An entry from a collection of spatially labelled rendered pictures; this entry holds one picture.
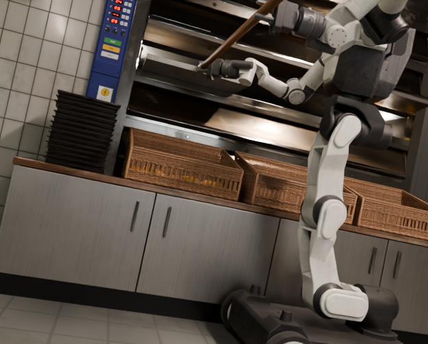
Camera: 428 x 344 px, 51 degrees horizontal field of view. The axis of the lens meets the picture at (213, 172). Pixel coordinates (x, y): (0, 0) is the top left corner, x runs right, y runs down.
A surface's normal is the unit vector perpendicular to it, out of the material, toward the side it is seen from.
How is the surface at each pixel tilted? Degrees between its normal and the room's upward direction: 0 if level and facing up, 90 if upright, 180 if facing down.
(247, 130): 70
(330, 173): 90
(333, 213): 90
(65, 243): 90
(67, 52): 90
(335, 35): 124
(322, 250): 115
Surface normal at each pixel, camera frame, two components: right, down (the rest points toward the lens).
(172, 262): 0.24, 0.02
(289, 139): 0.29, -0.31
